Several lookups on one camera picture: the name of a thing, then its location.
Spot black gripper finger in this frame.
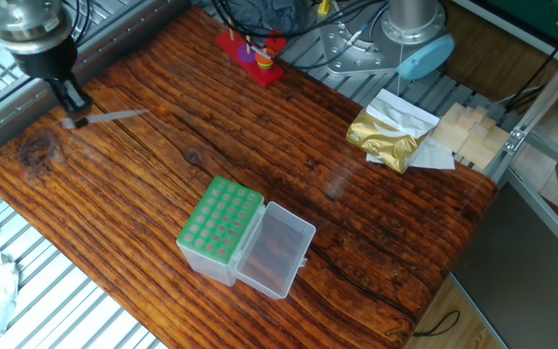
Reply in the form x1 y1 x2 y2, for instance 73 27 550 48
45 72 94 130

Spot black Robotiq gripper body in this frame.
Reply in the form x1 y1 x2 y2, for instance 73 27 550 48
12 36 79 81

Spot clear large pipette tip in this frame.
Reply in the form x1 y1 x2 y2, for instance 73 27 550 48
59 109 150 130

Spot clear tip box green rack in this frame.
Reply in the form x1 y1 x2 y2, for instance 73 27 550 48
175 174 317 300

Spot purple toy disc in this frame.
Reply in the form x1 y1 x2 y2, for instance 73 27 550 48
237 44 260 64

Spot orange green stacked rings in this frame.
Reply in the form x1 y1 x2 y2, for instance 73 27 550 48
255 48 276 72

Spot grey cloth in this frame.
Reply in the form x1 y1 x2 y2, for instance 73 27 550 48
196 0 309 38

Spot red toy disc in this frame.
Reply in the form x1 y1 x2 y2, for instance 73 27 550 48
264 29 288 52

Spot gold foil bag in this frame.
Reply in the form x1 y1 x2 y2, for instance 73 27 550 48
346 88 440 175

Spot white paper under bag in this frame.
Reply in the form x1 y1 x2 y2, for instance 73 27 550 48
365 138 456 171

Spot wooden block puzzle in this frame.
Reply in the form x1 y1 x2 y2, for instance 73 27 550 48
431 102 511 170

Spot black cord loop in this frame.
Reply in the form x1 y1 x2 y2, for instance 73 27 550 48
412 309 462 338

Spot aluminium frame structure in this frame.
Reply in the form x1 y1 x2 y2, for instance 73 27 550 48
452 28 558 349

